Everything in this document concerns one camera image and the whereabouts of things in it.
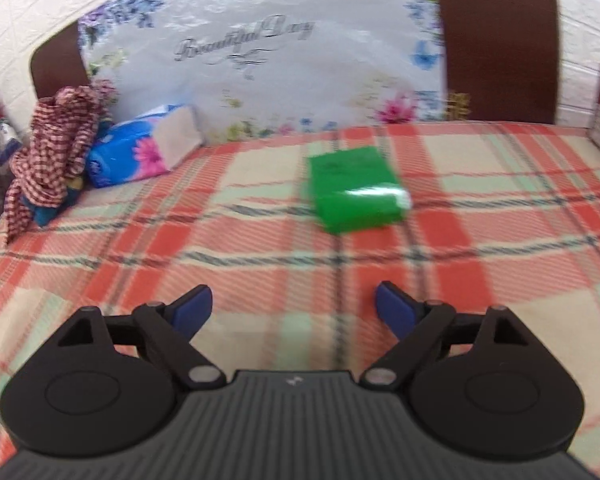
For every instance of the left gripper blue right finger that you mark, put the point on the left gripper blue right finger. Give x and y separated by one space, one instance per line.
397 310

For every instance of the green cardboard box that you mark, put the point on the green cardboard box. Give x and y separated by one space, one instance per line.
356 189

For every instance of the red checkered cloth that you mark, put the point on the red checkered cloth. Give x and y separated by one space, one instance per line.
48 171

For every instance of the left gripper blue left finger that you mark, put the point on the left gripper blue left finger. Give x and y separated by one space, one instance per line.
188 313

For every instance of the red plaid bed sheet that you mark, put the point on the red plaid bed sheet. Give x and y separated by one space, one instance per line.
502 214

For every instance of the blue tissue pack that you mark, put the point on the blue tissue pack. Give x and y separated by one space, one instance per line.
143 147

